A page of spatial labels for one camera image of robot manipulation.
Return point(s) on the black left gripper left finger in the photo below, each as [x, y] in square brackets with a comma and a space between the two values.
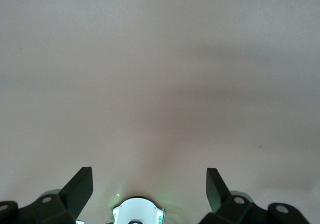
[72, 196]

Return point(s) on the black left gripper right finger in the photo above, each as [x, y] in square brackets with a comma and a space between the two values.
[220, 204]

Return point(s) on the brown table cover sheet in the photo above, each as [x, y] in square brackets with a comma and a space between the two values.
[160, 84]

